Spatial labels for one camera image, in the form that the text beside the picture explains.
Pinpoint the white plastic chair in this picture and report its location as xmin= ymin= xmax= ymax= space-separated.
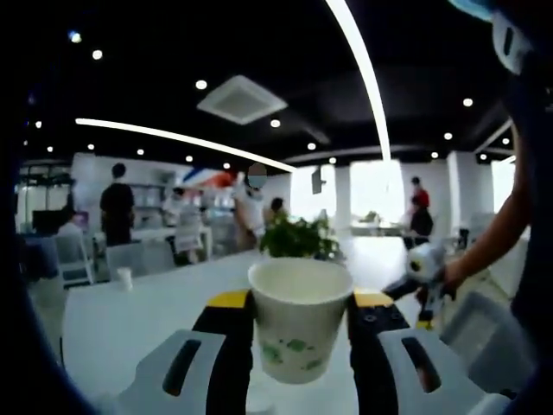
xmin=438 ymin=290 xmax=539 ymax=394

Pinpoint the white slatted chair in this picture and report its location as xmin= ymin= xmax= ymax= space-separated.
xmin=175 ymin=211 xmax=204 ymax=265

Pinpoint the white worn device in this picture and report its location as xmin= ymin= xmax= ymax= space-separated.
xmin=491 ymin=10 xmax=537 ymax=75

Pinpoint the person's right hand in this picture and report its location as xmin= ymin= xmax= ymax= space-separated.
xmin=434 ymin=259 xmax=470 ymax=302

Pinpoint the white table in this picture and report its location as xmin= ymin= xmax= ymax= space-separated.
xmin=60 ymin=248 xmax=437 ymax=415

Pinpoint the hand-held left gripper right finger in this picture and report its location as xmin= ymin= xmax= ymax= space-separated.
xmin=346 ymin=290 xmax=513 ymax=415

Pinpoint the ceiling air conditioner vent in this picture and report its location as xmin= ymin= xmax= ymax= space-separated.
xmin=196 ymin=73 xmax=289 ymax=126

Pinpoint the white office chair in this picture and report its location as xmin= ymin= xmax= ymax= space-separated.
xmin=54 ymin=233 xmax=95 ymax=287

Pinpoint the person's black shirt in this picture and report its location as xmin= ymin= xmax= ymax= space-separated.
xmin=505 ymin=55 xmax=553 ymax=373

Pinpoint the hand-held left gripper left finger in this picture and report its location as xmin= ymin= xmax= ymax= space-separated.
xmin=114 ymin=289 xmax=256 ymax=415

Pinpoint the curved ceiling light strip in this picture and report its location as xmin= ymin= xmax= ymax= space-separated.
xmin=324 ymin=0 xmax=393 ymax=163
xmin=75 ymin=118 xmax=298 ymax=170

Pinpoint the grey low partition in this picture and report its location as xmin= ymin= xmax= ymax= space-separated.
xmin=105 ymin=240 xmax=174 ymax=278

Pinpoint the green potted plant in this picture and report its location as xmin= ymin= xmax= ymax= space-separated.
xmin=258 ymin=211 xmax=342 ymax=263

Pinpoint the group of ceiling spotlights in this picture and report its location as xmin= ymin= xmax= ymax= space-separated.
xmin=23 ymin=29 xmax=511 ymax=172

